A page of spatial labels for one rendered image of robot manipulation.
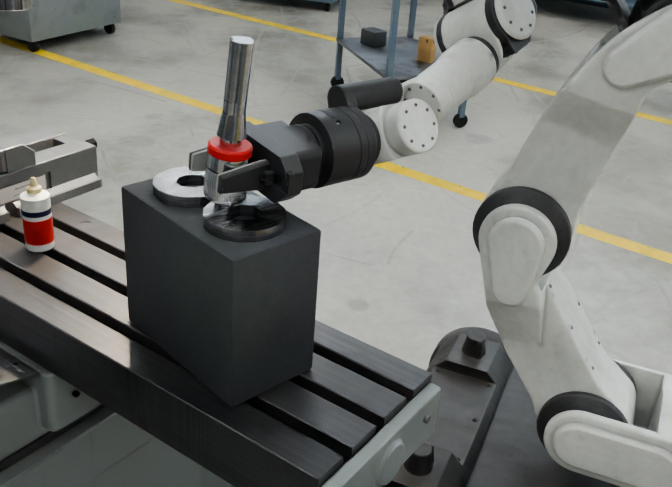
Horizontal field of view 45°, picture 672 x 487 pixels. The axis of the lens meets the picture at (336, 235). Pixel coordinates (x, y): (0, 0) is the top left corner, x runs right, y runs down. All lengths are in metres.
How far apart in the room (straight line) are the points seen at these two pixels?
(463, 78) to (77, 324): 0.58
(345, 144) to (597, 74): 0.36
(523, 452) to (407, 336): 1.30
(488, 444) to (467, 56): 0.70
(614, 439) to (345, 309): 1.64
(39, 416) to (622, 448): 0.84
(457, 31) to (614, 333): 1.95
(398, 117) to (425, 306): 1.99
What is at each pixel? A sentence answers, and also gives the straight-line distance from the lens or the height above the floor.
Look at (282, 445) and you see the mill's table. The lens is 0.88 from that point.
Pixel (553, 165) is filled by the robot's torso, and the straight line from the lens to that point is 1.19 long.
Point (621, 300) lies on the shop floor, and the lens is 3.20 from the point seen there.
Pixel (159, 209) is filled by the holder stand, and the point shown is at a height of 1.12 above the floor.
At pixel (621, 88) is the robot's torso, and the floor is 1.24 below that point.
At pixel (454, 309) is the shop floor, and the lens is 2.92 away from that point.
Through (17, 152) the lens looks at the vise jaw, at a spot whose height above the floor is 1.04.
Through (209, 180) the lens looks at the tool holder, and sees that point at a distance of 0.87.
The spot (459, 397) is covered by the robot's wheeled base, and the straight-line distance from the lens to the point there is 1.55.
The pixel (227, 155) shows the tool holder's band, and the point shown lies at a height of 1.21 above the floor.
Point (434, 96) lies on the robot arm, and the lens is 1.05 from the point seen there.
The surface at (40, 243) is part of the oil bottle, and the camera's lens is 1.24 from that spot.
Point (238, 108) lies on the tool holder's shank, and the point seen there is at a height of 1.25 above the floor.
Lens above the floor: 1.53
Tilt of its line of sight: 27 degrees down
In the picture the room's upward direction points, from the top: 4 degrees clockwise
